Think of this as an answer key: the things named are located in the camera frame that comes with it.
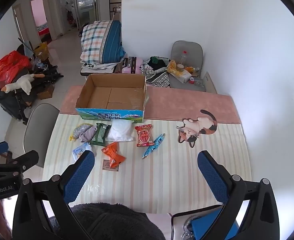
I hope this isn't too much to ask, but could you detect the cat-shaped mat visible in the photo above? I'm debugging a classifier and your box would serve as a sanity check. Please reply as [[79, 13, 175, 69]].
[[176, 109, 218, 148]]

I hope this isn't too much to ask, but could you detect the clear plastic wrapper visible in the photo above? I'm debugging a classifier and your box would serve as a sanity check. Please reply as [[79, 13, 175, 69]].
[[85, 184, 105, 195]]

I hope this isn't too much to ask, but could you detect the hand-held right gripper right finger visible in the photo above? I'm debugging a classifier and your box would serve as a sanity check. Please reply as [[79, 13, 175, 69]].
[[197, 150, 280, 240]]

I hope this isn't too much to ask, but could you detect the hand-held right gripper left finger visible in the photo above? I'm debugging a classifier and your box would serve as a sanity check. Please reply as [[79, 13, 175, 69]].
[[13, 150, 96, 240]]

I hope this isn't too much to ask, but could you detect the plaid pillow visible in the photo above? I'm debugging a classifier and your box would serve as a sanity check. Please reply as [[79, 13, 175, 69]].
[[80, 21, 113, 64]]

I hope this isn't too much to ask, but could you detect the white folded cloth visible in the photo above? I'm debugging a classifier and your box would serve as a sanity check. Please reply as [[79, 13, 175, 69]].
[[80, 60, 120, 70]]

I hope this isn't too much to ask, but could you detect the pink suitcase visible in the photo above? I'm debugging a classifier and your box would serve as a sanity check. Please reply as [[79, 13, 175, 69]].
[[122, 56, 143, 74]]

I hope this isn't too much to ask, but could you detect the red plastic bag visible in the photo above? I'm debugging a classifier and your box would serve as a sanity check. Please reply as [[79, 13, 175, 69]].
[[0, 51, 32, 83]]

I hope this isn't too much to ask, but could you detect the red snack packet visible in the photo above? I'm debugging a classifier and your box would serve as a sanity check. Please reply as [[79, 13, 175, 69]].
[[134, 124, 154, 147]]

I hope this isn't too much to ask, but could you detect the brown cardboard box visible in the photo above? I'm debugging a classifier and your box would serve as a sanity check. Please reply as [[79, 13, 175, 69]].
[[37, 84, 55, 100]]

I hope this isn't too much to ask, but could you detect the blue snack packet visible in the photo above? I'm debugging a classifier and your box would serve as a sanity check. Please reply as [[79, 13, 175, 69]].
[[142, 133, 166, 159]]

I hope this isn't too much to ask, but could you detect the small brown card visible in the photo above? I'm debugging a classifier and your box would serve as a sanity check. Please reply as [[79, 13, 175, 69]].
[[103, 159, 120, 172]]

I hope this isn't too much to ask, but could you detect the pile of black white clothes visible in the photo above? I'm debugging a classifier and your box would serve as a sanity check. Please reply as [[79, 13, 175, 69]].
[[140, 56, 171, 88]]

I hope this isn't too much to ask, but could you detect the grey purple cloth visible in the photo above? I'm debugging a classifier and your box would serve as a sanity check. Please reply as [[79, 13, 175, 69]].
[[78, 126, 97, 143]]

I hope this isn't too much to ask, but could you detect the grey floor chair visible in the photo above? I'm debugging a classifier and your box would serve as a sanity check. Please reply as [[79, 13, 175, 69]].
[[169, 41, 206, 92]]

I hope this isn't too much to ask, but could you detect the striped table mat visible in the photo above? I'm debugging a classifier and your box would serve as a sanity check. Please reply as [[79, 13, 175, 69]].
[[42, 112, 252, 214]]

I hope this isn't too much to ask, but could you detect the white plastic bag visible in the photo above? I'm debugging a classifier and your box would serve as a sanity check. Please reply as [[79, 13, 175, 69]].
[[107, 119, 135, 142]]

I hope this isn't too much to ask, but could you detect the goose plush toy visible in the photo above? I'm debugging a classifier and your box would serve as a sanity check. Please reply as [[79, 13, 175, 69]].
[[0, 74, 43, 95]]

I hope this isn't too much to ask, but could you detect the green snack packet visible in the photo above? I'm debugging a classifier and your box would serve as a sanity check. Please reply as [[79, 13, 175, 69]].
[[90, 122, 111, 147]]

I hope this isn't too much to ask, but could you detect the black fuzzy clothing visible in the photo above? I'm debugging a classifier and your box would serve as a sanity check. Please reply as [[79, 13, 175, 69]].
[[49, 203, 166, 240]]

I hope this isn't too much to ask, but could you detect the light blue packet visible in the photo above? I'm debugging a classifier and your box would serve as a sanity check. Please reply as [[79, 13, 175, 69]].
[[72, 142, 93, 162]]

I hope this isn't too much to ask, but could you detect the cardboard box with blue print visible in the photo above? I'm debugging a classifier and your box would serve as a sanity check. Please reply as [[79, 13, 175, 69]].
[[76, 73, 147, 123]]

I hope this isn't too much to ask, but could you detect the pink table mat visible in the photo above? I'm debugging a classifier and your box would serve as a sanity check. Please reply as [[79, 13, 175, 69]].
[[59, 85, 241, 125]]

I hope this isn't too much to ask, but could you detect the yellow snack bag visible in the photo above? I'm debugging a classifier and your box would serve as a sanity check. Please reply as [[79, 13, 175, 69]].
[[167, 60, 192, 83]]

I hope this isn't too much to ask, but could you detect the blue folded quilt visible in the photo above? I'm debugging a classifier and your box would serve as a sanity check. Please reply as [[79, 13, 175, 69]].
[[102, 20, 126, 64]]

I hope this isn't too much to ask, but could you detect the orange snack packet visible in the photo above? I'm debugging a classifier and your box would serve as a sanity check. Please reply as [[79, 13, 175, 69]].
[[101, 142, 126, 168]]

